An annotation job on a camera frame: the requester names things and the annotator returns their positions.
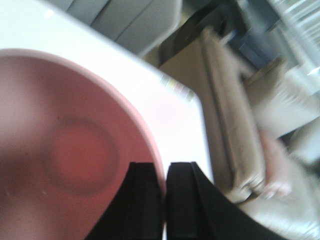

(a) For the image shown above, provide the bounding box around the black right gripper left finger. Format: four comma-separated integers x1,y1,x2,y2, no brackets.
86,162,163,240

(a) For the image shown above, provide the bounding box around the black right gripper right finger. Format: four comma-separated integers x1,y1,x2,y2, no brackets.
166,162,282,240

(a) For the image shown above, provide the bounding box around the pink bowl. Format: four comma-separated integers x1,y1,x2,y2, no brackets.
0,49,165,240

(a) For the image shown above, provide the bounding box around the right beige upholstered chair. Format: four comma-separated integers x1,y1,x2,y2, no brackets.
52,0,183,56

